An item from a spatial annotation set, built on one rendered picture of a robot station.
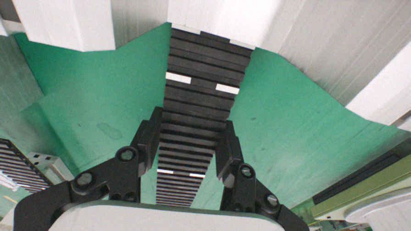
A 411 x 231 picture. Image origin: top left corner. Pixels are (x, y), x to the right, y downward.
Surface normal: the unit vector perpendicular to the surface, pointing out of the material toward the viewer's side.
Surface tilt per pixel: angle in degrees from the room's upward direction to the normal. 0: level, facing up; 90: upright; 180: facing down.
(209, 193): 0
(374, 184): 90
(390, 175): 90
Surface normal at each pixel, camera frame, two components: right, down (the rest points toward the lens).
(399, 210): -0.79, -0.48
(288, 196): 0.00, 0.64
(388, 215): -0.95, -0.26
